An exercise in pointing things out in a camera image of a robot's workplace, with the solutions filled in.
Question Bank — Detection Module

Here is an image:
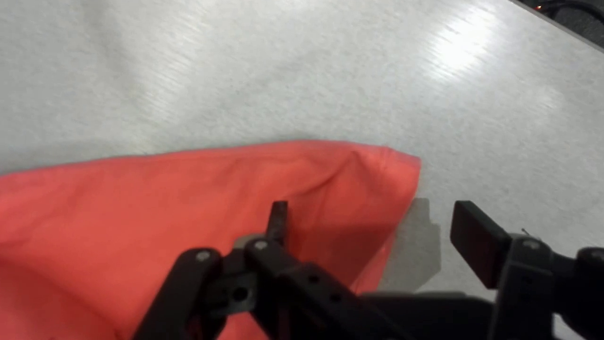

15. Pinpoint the peach printed sweatshirt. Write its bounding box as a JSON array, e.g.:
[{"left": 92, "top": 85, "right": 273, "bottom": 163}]
[{"left": 0, "top": 138, "right": 422, "bottom": 340}]

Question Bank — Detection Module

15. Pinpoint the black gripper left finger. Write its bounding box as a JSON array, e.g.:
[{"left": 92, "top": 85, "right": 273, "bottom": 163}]
[{"left": 130, "top": 199, "right": 411, "bottom": 340}]

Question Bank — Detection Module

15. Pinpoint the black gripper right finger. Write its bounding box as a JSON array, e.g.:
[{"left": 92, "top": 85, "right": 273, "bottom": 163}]
[{"left": 449, "top": 199, "right": 604, "bottom": 340}]

